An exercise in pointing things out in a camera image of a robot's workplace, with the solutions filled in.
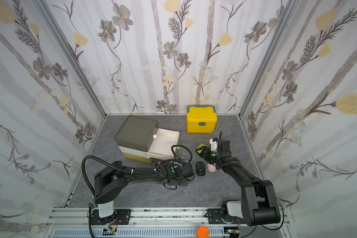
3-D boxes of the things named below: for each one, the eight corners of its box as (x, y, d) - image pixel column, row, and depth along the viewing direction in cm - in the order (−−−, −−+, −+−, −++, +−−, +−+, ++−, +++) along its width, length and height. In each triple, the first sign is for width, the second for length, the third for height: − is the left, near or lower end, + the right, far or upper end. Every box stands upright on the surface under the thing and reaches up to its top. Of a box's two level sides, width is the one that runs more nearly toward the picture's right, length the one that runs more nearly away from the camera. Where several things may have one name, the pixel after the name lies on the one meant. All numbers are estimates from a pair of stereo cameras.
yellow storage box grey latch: (186, 134, 111) (187, 120, 99) (186, 119, 121) (186, 105, 109) (214, 134, 111) (218, 120, 99) (211, 119, 121) (214, 105, 109)
